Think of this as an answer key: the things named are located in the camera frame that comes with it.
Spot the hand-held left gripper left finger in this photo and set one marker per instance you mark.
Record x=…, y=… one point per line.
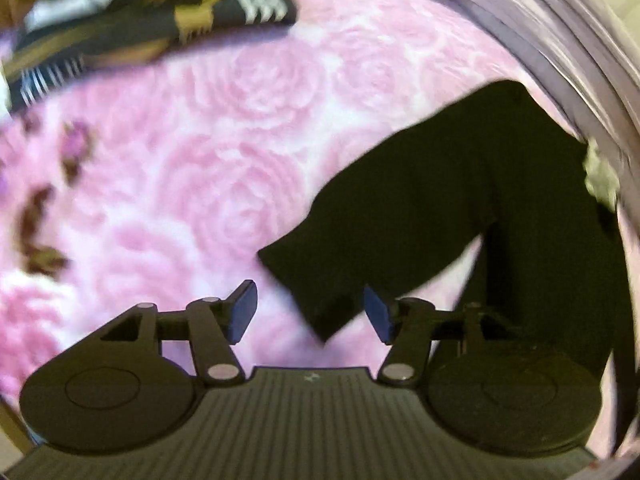
x=243, y=310

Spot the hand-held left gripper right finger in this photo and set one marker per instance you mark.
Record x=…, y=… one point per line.
x=378, y=317

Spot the black garment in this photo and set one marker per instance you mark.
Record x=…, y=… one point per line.
x=450, y=200

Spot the pink rose-pattern blanket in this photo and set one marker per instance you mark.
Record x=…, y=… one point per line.
x=210, y=160

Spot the white crumpled cloth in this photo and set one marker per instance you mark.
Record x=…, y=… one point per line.
x=601, y=177

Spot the dark striped garment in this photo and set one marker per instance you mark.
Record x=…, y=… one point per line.
x=125, y=35

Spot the lavender ruffled quilt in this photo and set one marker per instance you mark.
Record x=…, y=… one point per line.
x=560, y=25

